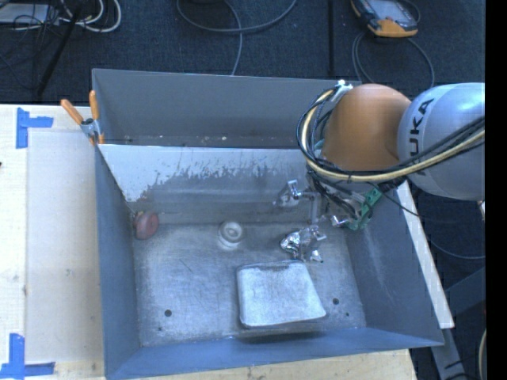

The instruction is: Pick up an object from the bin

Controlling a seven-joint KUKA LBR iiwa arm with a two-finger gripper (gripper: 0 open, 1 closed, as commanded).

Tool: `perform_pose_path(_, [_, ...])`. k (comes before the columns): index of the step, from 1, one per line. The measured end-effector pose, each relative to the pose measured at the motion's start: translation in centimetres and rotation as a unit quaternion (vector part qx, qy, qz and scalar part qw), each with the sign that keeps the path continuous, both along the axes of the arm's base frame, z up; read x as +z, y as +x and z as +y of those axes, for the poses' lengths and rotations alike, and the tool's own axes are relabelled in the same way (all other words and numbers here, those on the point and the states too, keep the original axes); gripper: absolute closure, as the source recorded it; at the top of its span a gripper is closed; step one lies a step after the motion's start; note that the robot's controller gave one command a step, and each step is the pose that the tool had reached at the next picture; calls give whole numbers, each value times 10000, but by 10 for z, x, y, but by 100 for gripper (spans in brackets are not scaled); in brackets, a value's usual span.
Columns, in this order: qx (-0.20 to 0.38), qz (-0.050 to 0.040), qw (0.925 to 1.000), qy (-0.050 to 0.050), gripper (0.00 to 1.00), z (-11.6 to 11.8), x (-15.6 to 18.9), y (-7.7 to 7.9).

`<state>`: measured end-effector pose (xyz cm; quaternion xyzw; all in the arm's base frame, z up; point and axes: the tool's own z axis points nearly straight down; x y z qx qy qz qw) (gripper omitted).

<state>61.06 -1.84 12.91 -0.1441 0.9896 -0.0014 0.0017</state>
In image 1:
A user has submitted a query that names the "crumpled silver foil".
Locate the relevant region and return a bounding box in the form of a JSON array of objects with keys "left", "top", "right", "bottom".
[{"left": 280, "top": 227, "right": 328, "bottom": 264}]

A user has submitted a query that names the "white square sponge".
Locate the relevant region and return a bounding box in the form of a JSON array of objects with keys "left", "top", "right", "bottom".
[{"left": 235, "top": 260, "right": 329, "bottom": 329}]

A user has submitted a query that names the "grey metal bin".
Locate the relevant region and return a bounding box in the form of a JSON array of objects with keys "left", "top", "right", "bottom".
[{"left": 90, "top": 68, "right": 446, "bottom": 380}]

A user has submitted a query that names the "red-brown round toy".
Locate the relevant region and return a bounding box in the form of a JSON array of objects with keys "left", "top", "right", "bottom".
[{"left": 134, "top": 211, "right": 161, "bottom": 241}]

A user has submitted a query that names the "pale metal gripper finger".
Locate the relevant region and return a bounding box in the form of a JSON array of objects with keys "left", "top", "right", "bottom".
[
  {"left": 316, "top": 214, "right": 351, "bottom": 238},
  {"left": 273, "top": 179, "right": 304, "bottom": 208}
]

